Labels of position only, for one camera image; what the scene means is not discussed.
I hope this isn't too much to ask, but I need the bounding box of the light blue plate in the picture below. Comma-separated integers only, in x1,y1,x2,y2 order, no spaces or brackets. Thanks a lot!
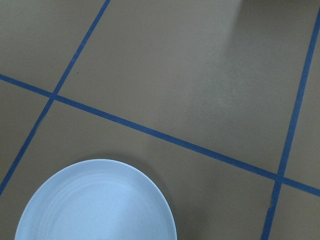
14,159,178,240

